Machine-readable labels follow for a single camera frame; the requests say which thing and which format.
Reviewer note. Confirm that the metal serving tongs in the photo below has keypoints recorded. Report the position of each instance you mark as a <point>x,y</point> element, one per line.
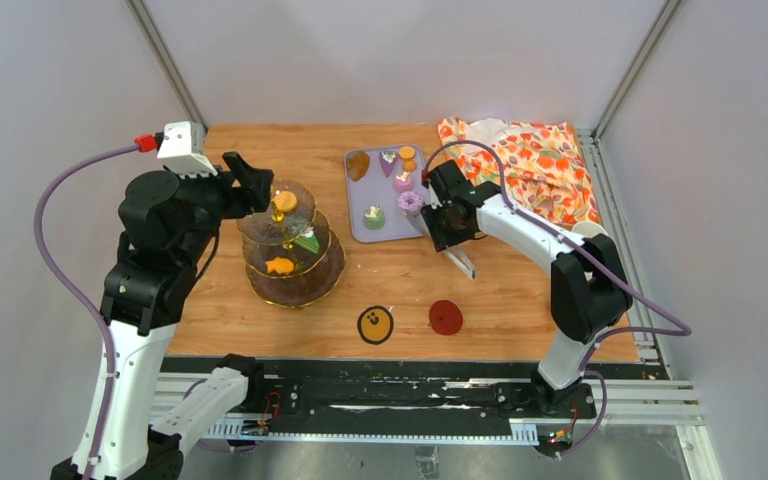
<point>455,254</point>

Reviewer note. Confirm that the purple heart cake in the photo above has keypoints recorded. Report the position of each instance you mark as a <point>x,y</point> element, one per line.
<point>387,160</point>

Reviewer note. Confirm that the pink sugared dome cake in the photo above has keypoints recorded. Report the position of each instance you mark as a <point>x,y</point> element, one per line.
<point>403,182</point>

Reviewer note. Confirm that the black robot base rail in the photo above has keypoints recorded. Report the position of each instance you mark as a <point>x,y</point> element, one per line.
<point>419,400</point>

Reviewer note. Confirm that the yellow chick coaster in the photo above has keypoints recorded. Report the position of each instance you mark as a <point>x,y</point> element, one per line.
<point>375,325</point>

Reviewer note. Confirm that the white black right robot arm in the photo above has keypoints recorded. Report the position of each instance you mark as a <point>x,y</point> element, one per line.
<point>586,276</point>

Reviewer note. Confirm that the round yellow biscuit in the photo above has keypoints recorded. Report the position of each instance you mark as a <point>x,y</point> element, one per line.
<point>285,201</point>

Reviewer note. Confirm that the green layered cake slice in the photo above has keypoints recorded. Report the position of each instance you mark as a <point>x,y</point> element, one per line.
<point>308,241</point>

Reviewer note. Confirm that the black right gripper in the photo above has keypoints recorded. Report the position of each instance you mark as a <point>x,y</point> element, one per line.
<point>431,214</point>

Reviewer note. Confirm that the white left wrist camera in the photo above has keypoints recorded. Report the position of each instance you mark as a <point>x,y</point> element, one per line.
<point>181,150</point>

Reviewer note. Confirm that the floral orange cloth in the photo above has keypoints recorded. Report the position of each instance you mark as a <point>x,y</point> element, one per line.
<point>544,169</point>

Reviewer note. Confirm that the green sugared dome cake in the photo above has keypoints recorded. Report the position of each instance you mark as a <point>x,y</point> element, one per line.
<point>374,218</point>

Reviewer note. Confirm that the brown cookie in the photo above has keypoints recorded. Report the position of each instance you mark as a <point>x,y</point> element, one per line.
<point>357,165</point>

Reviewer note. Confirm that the lavender dessert tray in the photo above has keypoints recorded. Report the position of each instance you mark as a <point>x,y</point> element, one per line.
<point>375,189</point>

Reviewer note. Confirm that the purple iced donut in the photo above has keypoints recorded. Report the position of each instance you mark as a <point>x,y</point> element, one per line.
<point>410,202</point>

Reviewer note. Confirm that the red round coaster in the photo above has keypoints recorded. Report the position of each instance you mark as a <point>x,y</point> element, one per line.
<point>445,318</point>

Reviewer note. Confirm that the three-tier glass cake stand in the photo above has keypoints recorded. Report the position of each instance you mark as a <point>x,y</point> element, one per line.
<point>293,257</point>

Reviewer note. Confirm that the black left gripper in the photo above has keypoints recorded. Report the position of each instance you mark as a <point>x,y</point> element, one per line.
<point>255,181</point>

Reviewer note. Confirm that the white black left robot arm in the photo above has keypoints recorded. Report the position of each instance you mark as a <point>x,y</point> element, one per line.
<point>143,301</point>

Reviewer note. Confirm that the light green mug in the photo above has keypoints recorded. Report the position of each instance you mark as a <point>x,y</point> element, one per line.
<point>588,229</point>

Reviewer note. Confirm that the orange round tart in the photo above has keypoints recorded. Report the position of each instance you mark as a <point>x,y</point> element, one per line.
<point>407,152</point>

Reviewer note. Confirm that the orange fish-shaped cake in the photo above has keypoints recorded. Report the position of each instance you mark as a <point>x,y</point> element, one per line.
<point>280,266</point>

